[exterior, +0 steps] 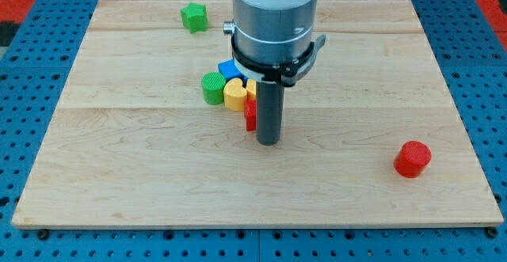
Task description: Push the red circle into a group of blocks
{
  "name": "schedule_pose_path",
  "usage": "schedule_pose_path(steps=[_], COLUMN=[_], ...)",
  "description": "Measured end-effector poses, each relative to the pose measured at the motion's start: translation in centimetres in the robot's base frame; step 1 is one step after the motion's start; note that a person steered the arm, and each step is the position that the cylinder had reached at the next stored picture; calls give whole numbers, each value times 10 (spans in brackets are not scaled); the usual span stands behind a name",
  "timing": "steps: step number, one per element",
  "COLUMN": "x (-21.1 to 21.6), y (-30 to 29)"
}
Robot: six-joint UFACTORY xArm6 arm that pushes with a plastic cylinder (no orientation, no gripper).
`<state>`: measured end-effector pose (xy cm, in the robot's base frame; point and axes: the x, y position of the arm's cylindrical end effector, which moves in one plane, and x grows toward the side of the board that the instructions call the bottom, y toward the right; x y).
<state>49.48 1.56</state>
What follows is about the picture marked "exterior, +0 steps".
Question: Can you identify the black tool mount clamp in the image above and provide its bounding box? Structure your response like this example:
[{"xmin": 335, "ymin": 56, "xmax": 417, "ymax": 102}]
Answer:
[{"xmin": 231, "ymin": 35, "xmax": 326, "ymax": 87}]

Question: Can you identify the green cylinder block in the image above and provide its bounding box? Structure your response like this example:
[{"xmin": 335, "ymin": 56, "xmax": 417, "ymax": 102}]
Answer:
[{"xmin": 201, "ymin": 72, "xmax": 226, "ymax": 105}]

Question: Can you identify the blue cube block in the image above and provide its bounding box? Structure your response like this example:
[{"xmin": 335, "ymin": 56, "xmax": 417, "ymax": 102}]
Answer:
[{"xmin": 217, "ymin": 59, "xmax": 245, "ymax": 82}]

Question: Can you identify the wooden board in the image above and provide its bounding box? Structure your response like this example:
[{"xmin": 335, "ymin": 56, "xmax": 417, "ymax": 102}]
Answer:
[{"xmin": 12, "ymin": 0, "xmax": 504, "ymax": 230}]

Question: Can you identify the yellow heart block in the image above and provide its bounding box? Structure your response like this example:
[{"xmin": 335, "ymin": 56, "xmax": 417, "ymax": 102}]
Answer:
[{"xmin": 223, "ymin": 78, "xmax": 247, "ymax": 112}]

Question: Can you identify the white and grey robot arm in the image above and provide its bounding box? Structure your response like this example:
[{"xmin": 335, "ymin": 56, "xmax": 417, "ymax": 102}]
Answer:
[{"xmin": 223, "ymin": 0, "xmax": 317, "ymax": 64}]

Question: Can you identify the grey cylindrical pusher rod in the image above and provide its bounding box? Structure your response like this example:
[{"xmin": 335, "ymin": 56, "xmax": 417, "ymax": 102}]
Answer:
[{"xmin": 256, "ymin": 82, "xmax": 284, "ymax": 146}]

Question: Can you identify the red cylinder block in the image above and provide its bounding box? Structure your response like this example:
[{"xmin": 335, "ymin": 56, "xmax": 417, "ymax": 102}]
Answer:
[{"xmin": 394, "ymin": 141, "xmax": 432, "ymax": 178}]

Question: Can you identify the green star block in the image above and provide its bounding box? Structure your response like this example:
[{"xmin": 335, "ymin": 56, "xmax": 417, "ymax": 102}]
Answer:
[{"xmin": 181, "ymin": 2, "xmax": 208, "ymax": 34}]

